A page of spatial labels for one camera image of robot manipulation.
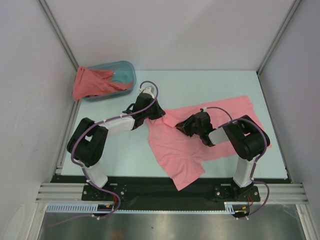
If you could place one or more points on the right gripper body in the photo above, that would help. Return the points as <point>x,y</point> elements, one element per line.
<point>190,127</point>

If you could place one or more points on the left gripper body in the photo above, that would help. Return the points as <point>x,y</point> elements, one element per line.
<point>152,112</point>

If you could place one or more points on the light pink t shirt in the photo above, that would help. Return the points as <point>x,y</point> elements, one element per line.
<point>181,156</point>

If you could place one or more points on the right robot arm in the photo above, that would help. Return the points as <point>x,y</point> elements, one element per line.
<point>248,140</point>

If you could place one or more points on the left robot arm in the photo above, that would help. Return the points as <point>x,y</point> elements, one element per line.
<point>87,143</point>

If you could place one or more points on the teal plastic bin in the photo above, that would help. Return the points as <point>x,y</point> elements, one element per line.
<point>123,72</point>

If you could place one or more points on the salmon red t shirt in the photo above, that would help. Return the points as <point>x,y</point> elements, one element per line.
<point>96,82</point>

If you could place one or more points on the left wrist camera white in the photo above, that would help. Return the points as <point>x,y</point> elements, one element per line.
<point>148,90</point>

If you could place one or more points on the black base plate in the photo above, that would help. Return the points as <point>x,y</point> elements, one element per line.
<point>160,194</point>

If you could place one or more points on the aluminium front rail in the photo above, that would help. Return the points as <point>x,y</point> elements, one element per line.
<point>72,193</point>

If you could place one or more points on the left aluminium corner post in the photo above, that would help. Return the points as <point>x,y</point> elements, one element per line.
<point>48,14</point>

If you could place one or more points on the aluminium corner post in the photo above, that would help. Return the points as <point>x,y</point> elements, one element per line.
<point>48,14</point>
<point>279,34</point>

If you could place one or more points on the right aluminium corner post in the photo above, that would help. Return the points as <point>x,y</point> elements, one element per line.
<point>279,34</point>

